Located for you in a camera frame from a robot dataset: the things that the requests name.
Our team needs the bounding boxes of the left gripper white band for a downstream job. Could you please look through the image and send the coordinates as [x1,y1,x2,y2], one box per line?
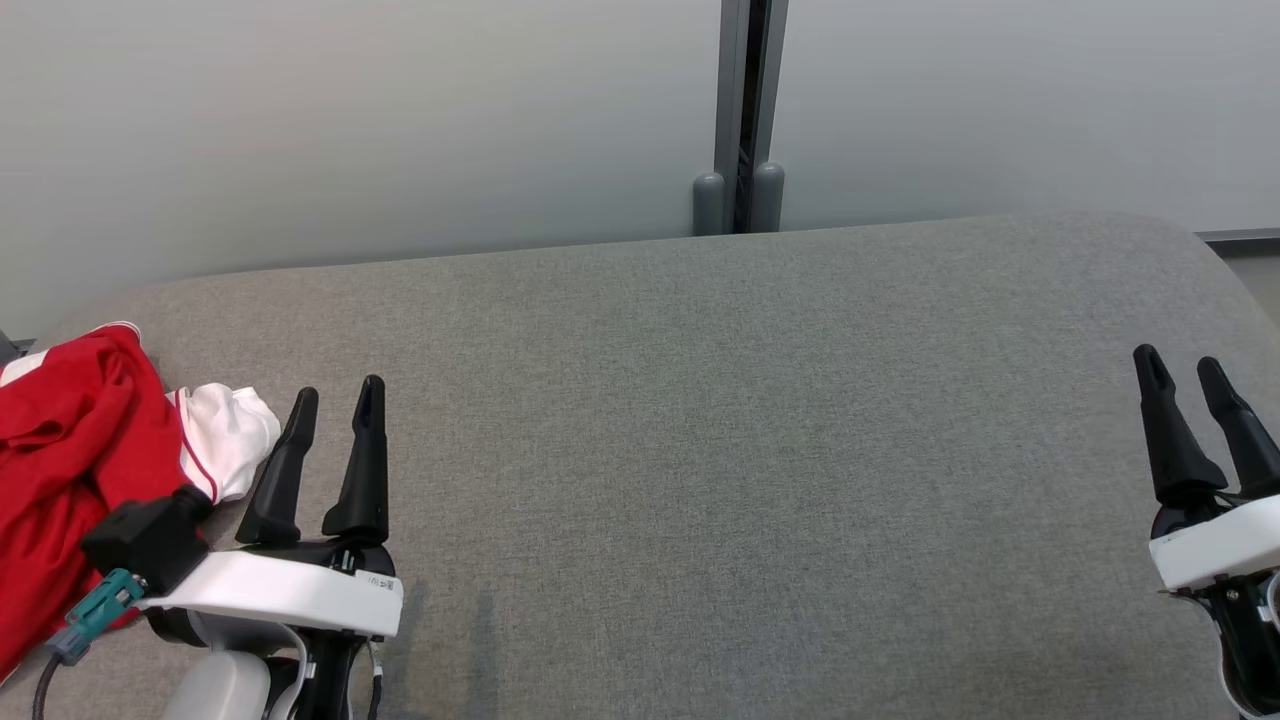
[135,375,404,651]

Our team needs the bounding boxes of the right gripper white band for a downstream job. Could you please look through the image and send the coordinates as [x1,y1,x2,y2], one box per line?
[1133,344,1280,601]

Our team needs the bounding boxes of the red shirt with white sleeves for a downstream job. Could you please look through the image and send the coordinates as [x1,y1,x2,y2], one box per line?
[0,322,282,681]

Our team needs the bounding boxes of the teal plug left camera cable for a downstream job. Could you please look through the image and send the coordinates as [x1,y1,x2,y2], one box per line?
[33,568,148,720]

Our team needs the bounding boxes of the grey double partition post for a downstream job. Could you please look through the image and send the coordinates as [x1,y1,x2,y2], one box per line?
[693,0,789,237]

